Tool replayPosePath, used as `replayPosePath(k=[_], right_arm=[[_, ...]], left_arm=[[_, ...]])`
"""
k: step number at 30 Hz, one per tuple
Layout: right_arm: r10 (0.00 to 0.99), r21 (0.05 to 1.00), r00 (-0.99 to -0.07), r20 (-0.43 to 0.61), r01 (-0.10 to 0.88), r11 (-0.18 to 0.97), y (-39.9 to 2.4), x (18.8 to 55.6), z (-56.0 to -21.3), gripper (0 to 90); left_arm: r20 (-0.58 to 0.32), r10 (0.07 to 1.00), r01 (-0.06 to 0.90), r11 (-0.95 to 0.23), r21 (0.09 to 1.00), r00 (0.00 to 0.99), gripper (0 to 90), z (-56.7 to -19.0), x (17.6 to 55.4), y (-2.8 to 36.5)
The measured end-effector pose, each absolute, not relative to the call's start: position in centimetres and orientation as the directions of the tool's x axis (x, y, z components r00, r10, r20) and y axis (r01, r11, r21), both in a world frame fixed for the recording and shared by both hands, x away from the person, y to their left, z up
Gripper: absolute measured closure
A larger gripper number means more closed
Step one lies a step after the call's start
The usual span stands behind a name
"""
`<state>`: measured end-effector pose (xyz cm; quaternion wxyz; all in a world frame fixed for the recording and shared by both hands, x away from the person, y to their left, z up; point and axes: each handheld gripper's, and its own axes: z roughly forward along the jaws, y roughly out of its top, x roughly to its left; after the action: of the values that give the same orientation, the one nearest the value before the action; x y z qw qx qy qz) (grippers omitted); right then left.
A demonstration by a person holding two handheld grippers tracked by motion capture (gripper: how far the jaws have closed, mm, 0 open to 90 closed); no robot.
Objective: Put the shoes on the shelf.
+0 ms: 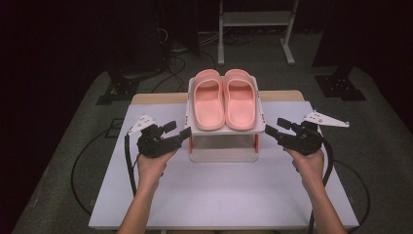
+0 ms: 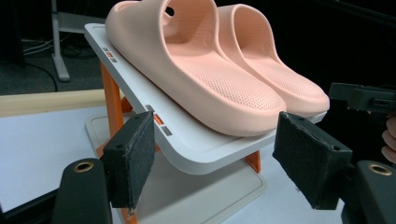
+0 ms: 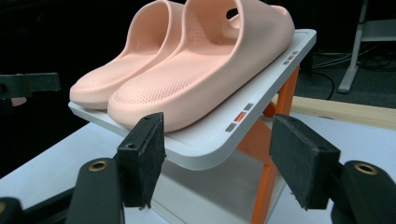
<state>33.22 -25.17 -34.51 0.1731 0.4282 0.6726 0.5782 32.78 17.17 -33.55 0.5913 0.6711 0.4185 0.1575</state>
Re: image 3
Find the pink foam slipper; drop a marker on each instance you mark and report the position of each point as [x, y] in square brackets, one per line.
[124, 71]
[193, 84]

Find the grey shoe rack orange legs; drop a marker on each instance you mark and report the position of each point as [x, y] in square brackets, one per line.
[214, 141]

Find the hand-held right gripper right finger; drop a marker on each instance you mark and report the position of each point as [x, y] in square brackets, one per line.
[302, 161]

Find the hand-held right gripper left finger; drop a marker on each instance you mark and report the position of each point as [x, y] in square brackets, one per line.
[141, 165]

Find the white metal stand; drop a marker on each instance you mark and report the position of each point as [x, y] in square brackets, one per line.
[351, 71]

